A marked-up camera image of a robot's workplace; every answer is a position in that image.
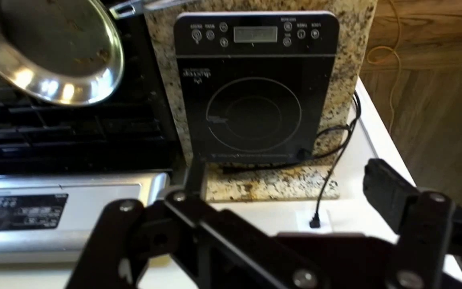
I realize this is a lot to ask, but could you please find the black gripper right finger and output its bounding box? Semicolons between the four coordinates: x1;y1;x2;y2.
363;158;462;289

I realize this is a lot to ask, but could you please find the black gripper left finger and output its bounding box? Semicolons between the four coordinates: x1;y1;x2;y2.
64;159;318;289

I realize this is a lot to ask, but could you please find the stainless steel stove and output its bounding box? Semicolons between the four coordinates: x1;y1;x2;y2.
0;0;185;267

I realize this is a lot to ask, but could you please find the black induction cooktop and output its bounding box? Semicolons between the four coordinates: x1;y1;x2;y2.
173;10;342;166

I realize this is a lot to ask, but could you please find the steel frying pan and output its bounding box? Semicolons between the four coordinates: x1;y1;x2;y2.
0;0;189;108

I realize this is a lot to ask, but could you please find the black power cord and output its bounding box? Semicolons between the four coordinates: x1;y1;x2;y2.
294;90;363;230

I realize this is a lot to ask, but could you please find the thin yellow cable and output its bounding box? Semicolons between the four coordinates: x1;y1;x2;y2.
364;0;404;118

